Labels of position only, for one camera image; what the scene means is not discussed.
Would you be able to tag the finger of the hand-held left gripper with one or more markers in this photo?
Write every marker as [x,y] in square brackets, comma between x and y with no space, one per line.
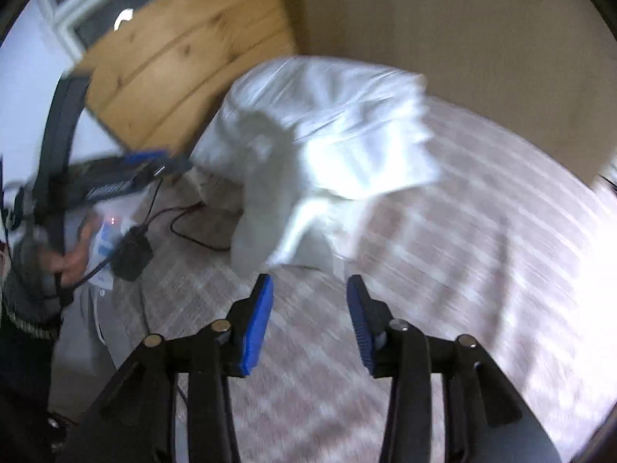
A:
[144,156]

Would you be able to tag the white garment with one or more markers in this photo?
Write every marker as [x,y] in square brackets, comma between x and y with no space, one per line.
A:
[337,130]

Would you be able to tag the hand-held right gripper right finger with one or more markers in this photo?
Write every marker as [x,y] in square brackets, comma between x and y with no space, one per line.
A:
[361,328]

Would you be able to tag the black adapter box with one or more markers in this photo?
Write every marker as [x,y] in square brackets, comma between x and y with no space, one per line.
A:
[131,255]

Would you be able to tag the person's left hand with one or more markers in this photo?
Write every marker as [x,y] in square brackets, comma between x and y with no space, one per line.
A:
[77,260]

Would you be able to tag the white power bank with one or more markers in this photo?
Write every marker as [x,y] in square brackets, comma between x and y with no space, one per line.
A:
[107,236]

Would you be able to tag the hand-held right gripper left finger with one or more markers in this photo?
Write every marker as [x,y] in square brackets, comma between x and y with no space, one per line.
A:
[255,323]

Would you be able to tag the wooden headboard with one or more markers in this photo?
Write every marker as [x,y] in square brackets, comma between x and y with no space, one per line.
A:
[193,58]

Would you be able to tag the person's left forearm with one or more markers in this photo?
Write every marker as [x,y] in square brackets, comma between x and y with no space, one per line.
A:
[26,294]

